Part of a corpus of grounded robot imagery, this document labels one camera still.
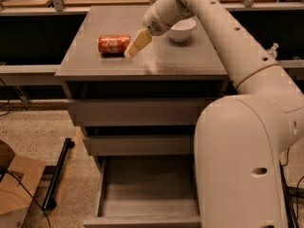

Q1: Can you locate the grey three-drawer cabinet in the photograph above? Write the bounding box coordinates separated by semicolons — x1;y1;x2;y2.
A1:
56;6;228;228

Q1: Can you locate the grey metal rail frame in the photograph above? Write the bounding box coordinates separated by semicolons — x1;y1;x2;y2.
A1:
1;4;295;91

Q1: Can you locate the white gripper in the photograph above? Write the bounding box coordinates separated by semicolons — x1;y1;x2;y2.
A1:
123;0;181;59

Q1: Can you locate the grey top drawer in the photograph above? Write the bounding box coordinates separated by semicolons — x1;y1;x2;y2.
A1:
67;98;207;126

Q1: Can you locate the black cable left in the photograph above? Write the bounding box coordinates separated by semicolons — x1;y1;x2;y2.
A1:
0;164;52;228

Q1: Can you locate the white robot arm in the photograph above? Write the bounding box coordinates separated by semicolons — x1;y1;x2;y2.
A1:
124;0;304;228

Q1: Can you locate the brown cardboard box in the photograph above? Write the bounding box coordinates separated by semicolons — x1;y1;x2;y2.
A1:
0;141;46;228

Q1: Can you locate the grey middle drawer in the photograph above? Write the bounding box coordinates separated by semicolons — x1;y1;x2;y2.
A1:
83;135;193;156

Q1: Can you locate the black bar right floor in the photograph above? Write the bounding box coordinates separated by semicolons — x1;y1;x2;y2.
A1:
280;166;300;228

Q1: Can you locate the red coke can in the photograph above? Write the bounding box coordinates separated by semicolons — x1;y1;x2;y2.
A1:
97;34;130;54

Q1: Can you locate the black bar floor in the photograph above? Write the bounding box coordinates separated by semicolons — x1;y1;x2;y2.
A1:
43;138;75;211
280;166;300;228

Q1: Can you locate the black bar left floor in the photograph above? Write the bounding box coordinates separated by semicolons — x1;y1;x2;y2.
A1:
43;138;75;211

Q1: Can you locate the white ceramic bowl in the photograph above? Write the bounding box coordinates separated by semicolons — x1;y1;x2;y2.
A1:
167;18;197;43

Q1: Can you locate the grey open bottom drawer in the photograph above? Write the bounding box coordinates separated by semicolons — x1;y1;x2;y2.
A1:
84;155;201;228

